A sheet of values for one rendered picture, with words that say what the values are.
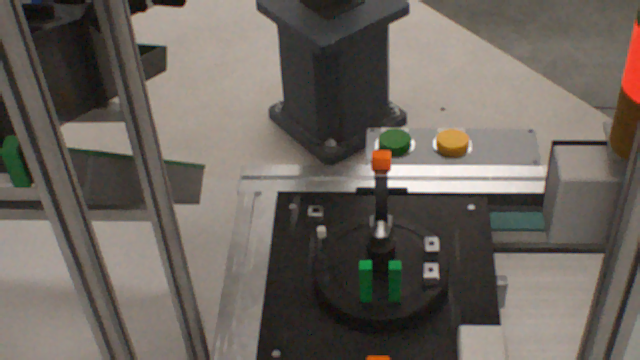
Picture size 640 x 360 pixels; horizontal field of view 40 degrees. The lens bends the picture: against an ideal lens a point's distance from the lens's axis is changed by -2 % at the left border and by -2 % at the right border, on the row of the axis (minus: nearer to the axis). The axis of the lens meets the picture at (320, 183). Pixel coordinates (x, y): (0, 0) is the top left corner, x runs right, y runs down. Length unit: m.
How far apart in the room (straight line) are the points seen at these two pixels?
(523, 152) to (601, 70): 1.80
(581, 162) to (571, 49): 2.29
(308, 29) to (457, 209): 0.30
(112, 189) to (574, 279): 0.52
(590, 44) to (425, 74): 1.66
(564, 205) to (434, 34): 0.81
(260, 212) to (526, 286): 0.31
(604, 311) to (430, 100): 0.66
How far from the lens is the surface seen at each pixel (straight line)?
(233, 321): 0.92
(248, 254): 0.98
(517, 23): 3.04
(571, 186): 0.66
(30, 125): 0.54
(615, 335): 0.76
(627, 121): 0.63
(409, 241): 0.93
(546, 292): 1.00
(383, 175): 0.89
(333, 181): 1.04
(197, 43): 1.47
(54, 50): 0.66
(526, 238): 1.03
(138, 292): 1.09
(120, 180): 0.79
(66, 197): 0.57
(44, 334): 1.09
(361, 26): 1.11
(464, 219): 0.99
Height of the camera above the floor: 1.68
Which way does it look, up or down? 44 degrees down
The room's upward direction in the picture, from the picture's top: 4 degrees counter-clockwise
